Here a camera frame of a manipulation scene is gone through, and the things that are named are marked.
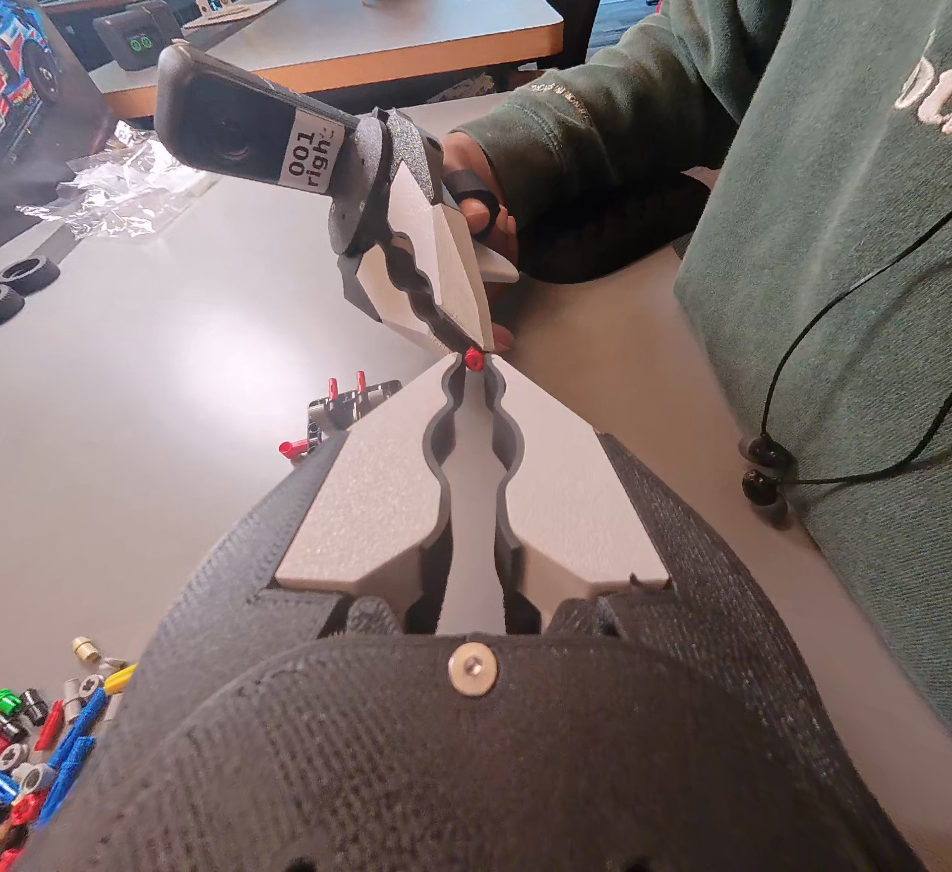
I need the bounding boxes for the black earphones with cable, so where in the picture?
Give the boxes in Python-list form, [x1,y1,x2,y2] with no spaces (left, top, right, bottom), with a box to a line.
[736,210,952,527]

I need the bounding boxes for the empty clear plastic wrap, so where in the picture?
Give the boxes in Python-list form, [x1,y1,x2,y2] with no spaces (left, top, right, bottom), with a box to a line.
[15,128,205,242]

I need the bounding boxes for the person's right hand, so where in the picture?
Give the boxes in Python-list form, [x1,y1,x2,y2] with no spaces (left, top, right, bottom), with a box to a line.
[442,131,522,354]

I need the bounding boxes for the person's right forearm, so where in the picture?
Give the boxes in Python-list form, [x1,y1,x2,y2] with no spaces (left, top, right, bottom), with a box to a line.
[452,24,745,233]

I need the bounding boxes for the lego car set box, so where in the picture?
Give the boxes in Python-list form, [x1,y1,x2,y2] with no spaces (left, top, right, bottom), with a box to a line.
[0,0,113,170]

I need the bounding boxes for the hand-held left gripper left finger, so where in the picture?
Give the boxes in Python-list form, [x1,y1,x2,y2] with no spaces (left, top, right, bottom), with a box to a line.
[275,355,464,631]

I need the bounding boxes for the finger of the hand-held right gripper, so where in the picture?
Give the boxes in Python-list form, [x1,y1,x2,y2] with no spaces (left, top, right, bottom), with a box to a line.
[387,161,493,354]
[357,247,456,356]

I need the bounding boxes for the black lego frame assembly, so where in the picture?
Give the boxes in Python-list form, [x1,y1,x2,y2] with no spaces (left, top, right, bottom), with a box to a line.
[279,370,403,467]

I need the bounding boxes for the pile of small lego pieces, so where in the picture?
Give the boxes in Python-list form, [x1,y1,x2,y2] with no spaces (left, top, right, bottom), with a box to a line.
[0,635,138,858]

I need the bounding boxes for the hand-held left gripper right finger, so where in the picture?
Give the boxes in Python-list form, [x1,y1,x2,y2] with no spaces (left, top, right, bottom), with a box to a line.
[482,355,670,627]

